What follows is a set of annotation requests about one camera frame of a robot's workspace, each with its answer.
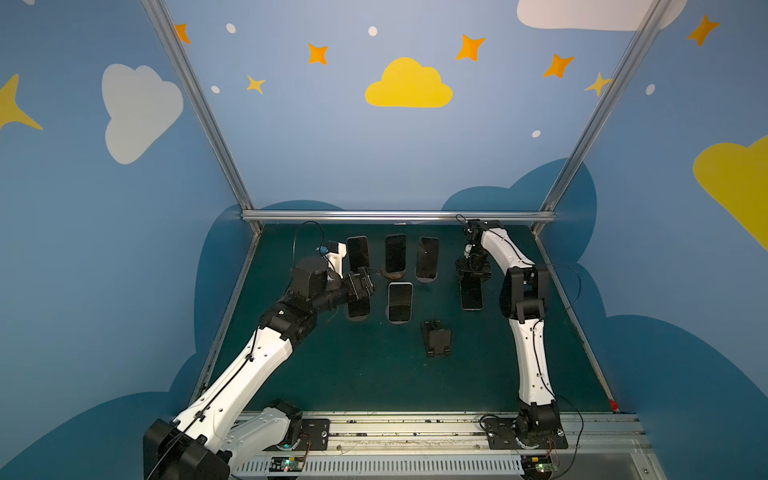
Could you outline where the white-edged phone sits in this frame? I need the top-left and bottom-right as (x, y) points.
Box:
(386, 282), (413, 321)

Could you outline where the black folding phone stand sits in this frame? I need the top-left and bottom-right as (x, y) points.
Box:
(421, 319), (453, 358)

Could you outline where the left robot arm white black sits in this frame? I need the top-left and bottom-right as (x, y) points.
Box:
(143, 256), (375, 479)

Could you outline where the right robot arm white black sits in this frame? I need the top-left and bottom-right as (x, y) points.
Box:
(456, 215), (567, 448)

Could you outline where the light blue phone front left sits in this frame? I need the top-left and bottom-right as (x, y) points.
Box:
(346, 297), (371, 318)

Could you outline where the pink-edged phone back left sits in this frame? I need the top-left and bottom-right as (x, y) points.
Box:
(346, 236), (370, 273)

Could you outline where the round wooden phone stand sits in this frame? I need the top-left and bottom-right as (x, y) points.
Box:
(384, 270), (406, 281)

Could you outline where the dark phone back right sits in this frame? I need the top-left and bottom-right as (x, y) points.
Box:
(414, 236), (440, 275)

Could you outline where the dark phone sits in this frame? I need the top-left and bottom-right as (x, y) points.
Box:
(384, 234), (407, 272)
(414, 236), (440, 275)

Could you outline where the grey round stand back right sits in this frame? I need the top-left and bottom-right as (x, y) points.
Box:
(415, 273), (437, 283)

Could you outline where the dark phone back middle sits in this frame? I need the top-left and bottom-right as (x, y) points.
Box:
(384, 234), (407, 272)

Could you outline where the left controller board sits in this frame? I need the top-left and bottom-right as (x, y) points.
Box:
(268, 457), (306, 475)

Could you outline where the controller board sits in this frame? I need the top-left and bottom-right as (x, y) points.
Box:
(520, 456), (558, 480)
(268, 457), (306, 475)

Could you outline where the right controller board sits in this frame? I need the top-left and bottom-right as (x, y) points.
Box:
(520, 456), (558, 480)

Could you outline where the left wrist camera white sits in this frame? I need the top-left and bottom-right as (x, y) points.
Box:
(318, 241), (347, 277)

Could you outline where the horizontal aluminium frame bar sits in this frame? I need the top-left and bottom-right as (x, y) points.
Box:
(241, 209), (556, 223)

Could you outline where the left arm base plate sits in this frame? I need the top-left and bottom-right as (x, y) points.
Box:
(266, 418), (330, 452)

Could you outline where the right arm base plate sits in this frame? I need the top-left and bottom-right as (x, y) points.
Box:
(478, 415), (569, 450)

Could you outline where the aluminium mounting rail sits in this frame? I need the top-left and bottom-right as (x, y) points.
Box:
(232, 411), (666, 479)

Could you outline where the left aluminium frame post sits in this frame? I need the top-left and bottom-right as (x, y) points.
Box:
(141, 0), (254, 213)

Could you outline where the aluminium frame post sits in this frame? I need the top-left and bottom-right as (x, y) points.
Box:
(141, 0), (254, 213)
(540, 0), (672, 222)

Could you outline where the right aluminium frame post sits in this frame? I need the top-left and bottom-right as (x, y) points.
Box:
(540, 0), (672, 222)

